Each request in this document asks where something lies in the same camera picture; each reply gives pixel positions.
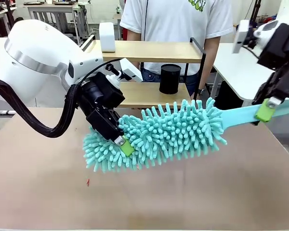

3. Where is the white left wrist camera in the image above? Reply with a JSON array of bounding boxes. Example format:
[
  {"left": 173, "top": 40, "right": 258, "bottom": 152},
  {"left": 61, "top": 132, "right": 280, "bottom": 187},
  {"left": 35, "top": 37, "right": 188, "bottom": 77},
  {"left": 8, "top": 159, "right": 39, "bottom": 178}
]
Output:
[{"left": 119, "top": 58, "right": 144, "bottom": 83}]

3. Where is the teal chenille duster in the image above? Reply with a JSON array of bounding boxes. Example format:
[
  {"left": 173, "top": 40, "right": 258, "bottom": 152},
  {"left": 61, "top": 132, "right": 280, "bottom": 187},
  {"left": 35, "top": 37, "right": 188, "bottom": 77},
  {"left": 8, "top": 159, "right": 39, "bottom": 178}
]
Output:
[{"left": 83, "top": 96, "right": 289, "bottom": 173}]

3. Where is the white side table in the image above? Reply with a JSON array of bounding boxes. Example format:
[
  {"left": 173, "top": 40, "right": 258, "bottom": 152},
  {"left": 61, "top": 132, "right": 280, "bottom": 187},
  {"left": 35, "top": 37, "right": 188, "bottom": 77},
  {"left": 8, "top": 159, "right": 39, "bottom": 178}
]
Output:
[{"left": 212, "top": 42, "right": 289, "bottom": 101}]

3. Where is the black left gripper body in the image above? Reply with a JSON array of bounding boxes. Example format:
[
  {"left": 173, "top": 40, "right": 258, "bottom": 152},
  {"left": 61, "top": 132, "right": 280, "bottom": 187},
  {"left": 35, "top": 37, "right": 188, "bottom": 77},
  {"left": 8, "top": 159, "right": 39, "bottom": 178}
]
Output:
[{"left": 78, "top": 72, "right": 125, "bottom": 141}]

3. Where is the thin black camera cable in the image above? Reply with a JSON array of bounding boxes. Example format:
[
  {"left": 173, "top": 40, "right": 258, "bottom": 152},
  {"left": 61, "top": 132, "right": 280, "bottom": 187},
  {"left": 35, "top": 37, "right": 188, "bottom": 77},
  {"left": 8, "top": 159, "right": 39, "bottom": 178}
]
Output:
[{"left": 80, "top": 58, "right": 122, "bottom": 85}]

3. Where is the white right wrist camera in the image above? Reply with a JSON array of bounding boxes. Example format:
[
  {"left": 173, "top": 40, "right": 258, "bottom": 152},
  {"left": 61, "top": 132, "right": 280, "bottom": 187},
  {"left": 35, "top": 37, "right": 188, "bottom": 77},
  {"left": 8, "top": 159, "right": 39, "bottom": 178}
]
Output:
[{"left": 232, "top": 20, "right": 250, "bottom": 54}]

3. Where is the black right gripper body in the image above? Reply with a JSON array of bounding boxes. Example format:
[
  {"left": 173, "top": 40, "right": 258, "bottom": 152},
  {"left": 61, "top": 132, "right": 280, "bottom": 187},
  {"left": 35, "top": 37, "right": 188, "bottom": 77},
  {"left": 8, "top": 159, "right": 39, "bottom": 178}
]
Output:
[{"left": 257, "top": 23, "right": 289, "bottom": 70}]

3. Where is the white background desk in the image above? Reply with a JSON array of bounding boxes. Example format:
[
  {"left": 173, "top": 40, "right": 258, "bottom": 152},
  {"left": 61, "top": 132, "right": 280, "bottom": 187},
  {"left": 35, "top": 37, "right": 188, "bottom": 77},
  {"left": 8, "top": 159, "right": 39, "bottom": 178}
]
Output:
[{"left": 0, "top": 6, "right": 18, "bottom": 38}]

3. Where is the person in white t-shirt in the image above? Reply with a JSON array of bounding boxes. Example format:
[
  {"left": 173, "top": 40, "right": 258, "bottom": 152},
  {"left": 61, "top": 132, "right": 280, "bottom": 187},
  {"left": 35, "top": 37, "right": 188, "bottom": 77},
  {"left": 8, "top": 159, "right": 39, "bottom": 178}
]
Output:
[{"left": 119, "top": 0, "right": 234, "bottom": 97}]

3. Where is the grey background workbench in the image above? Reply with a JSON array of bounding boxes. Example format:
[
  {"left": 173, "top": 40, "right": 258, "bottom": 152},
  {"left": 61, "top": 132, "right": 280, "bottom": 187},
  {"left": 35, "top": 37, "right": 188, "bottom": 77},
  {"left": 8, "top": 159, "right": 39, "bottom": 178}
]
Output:
[{"left": 23, "top": 1, "right": 81, "bottom": 33}]

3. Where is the person's left forearm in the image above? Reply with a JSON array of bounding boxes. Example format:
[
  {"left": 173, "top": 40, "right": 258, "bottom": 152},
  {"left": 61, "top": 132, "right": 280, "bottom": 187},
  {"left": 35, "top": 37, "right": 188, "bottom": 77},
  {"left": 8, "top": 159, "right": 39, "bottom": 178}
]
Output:
[{"left": 197, "top": 37, "right": 220, "bottom": 93}]

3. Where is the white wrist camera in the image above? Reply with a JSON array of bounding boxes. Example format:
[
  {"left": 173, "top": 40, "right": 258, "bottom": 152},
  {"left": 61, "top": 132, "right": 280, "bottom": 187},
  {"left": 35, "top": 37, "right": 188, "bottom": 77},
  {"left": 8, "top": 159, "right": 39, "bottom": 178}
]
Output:
[
  {"left": 119, "top": 58, "right": 144, "bottom": 83},
  {"left": 232, "top": 20, "right": 250, "bottom": 54}
]

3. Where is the white camera mount, black knob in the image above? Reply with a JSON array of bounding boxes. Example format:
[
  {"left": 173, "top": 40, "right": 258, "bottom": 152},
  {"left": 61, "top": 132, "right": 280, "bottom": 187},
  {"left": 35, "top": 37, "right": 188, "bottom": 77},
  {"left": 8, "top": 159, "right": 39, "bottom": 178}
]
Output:
[{"left": 105, "top": 64, "right": 123, "bottom": 89}]

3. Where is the black tripod stand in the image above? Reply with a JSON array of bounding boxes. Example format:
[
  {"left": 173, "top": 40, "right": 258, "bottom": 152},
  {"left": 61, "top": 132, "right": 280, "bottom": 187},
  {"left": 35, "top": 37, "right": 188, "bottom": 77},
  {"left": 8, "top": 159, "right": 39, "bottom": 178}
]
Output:
[{"left": 249, "top": 0, "right": 261, "bottom": 23}]

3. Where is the black cylindrical container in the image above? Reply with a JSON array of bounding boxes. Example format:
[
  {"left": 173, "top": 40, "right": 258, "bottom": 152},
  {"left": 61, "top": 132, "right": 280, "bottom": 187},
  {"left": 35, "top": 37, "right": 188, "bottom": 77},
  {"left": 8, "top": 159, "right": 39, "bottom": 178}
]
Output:
[{"left": 158, "top": 64, "right": 182, "bottom": 95}]

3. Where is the black right camera cable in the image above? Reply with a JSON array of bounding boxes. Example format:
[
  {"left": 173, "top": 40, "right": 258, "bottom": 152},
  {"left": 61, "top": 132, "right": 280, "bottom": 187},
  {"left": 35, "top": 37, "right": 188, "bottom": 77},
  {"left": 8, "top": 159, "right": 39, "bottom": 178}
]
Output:
[{"left": 242, "top": 45, "right": 260, "bottom": 60}]

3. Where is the wooden shelf with black frame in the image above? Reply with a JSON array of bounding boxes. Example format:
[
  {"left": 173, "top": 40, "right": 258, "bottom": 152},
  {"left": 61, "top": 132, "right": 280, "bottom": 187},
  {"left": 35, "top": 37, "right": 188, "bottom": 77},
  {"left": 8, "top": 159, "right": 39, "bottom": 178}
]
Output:
[{"left": 80, "top": 35, "right": 210, "bottom": 110}]

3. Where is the black bin under table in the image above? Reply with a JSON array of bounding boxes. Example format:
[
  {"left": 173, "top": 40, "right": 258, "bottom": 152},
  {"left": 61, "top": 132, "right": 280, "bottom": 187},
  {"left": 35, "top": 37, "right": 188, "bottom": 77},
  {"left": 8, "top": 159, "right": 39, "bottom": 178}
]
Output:
[{"left": 213, "top": 80, "right": 244, "bottom": 111}]

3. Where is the white rounded box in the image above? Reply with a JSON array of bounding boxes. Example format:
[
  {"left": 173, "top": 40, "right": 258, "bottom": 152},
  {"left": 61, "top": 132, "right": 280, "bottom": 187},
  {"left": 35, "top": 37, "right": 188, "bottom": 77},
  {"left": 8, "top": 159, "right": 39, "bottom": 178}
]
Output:
[{"left": 98, "top": 21, "right": 117, "bottom": 53}]

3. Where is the black braided cable bundle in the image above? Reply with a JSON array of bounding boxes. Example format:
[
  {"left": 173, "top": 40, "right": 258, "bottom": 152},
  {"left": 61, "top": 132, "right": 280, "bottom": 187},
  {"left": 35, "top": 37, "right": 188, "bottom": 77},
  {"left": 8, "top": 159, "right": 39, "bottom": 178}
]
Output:
[{"left": 0, "top": 77, "right": 80, "bottom": 139}]

